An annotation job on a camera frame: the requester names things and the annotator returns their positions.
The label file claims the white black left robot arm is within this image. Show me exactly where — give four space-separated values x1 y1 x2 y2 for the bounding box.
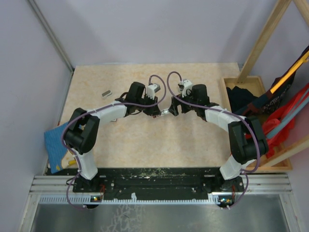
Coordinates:
61 82 161 192

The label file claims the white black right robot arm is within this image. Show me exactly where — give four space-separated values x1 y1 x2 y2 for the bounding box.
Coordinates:
169 80 269 191

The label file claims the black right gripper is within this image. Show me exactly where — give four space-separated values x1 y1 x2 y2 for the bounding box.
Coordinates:
168 89 198 116

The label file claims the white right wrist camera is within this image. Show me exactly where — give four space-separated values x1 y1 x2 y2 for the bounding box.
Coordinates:
178 79 193 98

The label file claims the wooden frame beam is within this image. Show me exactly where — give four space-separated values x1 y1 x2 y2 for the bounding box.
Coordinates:
236 0 291 83

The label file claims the red cloth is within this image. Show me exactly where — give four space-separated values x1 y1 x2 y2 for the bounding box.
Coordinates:
262 85 309 158

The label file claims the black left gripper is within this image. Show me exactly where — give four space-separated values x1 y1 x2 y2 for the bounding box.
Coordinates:
135 93 161 116

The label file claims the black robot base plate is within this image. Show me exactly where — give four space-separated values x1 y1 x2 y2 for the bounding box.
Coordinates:
71 168 244 201

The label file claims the blue yellow cartoon cloth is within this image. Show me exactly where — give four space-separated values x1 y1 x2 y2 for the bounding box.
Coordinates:
44 122 76 174

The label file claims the light blue strap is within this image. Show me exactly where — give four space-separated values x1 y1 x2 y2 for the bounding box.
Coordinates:
266 98 309 139

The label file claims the wooden tray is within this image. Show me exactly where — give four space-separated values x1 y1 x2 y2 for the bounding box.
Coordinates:
219 75 293 173

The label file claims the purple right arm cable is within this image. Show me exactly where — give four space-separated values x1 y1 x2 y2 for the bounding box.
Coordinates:
167 71 261 210

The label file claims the aluminium rail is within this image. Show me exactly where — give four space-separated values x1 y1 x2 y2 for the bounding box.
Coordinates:
29 174 292 205

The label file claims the pink white mini stapler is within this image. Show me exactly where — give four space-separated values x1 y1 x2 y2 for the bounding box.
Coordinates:
161 109 169 116

